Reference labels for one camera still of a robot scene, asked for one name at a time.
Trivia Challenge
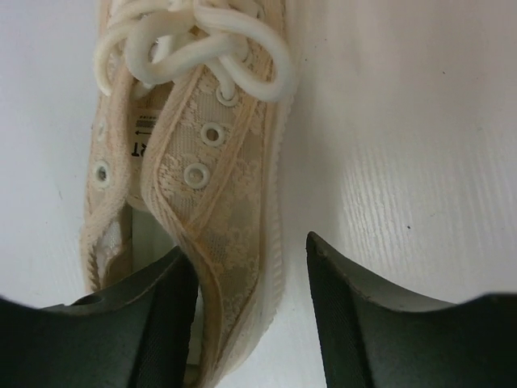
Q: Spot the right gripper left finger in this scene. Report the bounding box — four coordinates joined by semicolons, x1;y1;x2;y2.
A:
1;248;198;388

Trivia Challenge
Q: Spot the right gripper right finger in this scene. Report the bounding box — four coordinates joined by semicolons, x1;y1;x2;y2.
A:
306;233;516;387

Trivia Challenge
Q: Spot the beige lace sneaker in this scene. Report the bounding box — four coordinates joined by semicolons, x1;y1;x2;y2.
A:
80;1;298;387

